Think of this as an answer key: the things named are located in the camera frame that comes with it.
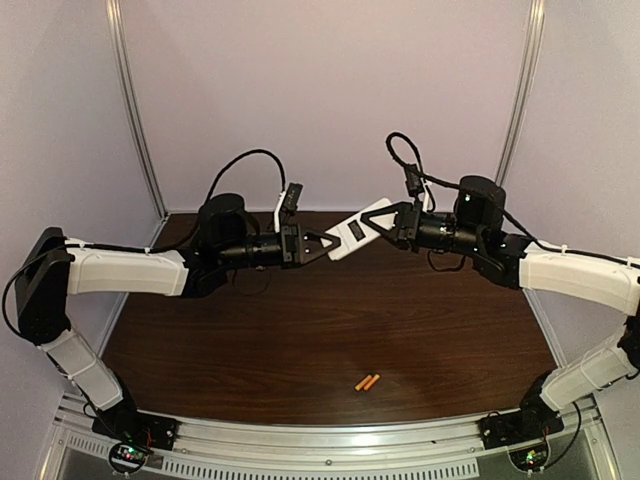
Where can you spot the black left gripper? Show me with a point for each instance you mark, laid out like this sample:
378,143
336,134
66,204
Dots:
290,246

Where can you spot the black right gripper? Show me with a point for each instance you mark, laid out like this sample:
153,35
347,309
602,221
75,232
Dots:
408,225

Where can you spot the white remote control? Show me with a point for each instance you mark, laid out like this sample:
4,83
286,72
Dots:
353,233

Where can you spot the orange AA battery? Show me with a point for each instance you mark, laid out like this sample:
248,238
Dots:
371,381
360,385

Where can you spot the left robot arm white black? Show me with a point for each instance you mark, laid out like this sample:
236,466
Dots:
227,238

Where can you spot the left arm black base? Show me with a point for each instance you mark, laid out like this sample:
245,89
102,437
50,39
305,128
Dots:
138,434

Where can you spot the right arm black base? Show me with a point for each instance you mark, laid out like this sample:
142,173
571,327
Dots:
533,420

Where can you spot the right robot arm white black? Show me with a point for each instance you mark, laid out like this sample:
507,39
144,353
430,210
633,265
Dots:
519,261

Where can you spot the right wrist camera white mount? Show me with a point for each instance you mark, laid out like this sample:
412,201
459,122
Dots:
419,189

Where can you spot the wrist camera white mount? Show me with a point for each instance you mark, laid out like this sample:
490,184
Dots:
419,189
287,204

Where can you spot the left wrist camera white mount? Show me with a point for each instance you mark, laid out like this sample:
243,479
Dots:
287,204

